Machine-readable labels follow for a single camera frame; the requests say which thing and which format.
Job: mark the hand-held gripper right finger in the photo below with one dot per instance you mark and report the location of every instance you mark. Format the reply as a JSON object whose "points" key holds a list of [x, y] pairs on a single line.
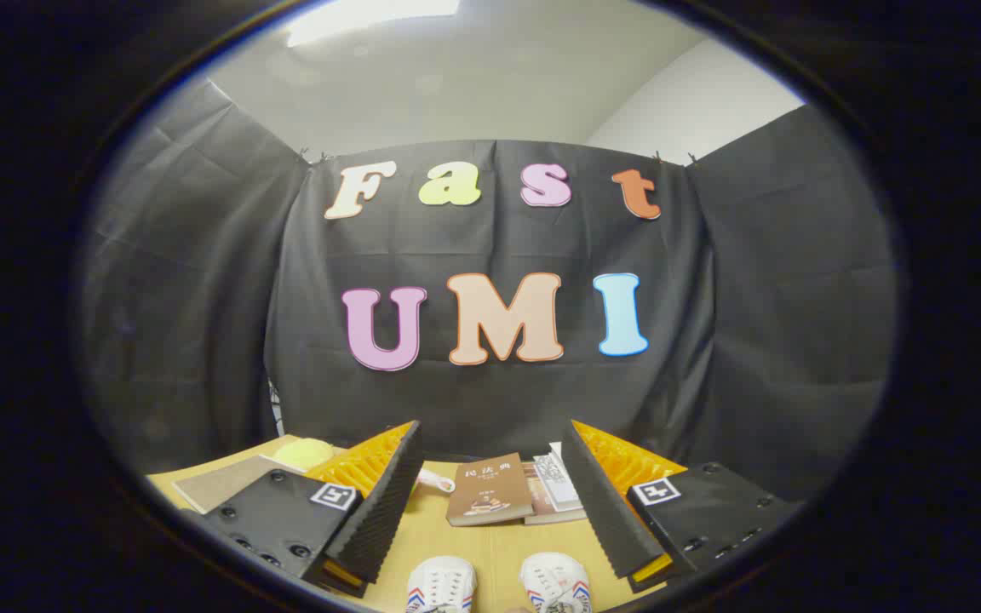
{"points": [[605, 511]]}

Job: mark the black backdrop cloth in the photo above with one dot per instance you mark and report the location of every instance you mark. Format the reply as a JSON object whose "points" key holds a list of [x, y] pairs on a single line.
{"points": [[754, 298]]}

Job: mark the green and pink plush toy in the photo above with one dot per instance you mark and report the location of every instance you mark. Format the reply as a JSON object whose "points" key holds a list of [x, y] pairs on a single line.
{"points": [[437, 483]]}

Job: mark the beige fabric storage box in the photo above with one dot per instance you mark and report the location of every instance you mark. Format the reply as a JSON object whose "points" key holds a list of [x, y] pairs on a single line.
{"points": [[226, 481]]}

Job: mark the brown cover book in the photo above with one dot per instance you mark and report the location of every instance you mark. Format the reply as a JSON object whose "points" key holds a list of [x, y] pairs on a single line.
{"points": [[490, 489]]}

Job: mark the white canvas shoe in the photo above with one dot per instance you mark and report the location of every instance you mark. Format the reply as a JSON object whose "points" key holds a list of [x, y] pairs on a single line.
{"points": [[441, 586], [554, 583]]}

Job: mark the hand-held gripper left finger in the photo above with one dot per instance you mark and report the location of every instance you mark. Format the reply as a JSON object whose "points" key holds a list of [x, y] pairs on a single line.
{"points": [[384, 511]]}

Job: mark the tan book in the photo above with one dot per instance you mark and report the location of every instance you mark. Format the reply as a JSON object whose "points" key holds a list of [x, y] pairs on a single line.
{"points": [[542, 513]]}

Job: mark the yellow plush toy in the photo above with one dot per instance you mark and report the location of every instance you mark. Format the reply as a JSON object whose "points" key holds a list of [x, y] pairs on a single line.
{"points": [[307, 453]]}

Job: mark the plain white book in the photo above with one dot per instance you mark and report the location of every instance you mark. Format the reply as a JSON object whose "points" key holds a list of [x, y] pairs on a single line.
{"points": [[557, 485]]}

